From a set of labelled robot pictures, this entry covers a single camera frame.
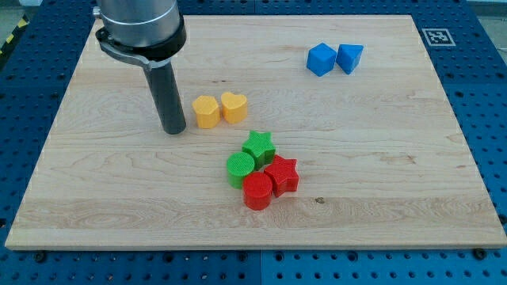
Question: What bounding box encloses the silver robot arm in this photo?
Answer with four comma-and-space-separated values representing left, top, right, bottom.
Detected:
93, 0, 186, 71

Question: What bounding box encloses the green star block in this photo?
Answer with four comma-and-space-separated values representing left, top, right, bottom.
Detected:
242, 131, 276, 170

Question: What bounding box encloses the green cylinder block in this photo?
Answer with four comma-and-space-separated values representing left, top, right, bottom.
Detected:
227, 152, 255, 189

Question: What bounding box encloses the yellow heart block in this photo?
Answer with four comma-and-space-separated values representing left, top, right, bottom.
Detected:
221, 92, 248, 124

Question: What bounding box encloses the red cylinder block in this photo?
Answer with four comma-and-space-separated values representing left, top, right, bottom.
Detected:
242, 172, 273, 211

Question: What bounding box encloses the red star block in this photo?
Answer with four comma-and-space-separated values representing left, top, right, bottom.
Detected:
264, 154, 299, 197

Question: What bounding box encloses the light wooden board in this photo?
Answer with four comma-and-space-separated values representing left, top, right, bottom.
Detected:
6, 16, 506, 251

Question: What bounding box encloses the yellow pentagon block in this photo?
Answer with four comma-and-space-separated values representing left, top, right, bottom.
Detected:
192, 95, 221, 129

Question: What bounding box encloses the blue cube block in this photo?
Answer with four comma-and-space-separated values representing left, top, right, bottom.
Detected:
307, 43, 337, 77

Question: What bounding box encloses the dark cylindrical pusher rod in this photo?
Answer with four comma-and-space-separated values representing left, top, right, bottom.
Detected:
143, 63, 186, 135

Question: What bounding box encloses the blue wedge block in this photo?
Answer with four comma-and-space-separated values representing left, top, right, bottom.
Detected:
336, 44, 364, 74

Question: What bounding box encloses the white fiducial marker tag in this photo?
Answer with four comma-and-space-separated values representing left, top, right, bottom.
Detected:
422, 28, 456, 47

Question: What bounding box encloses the yellow black hazard tape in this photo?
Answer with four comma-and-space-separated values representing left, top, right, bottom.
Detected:
1, 14, 30, 58

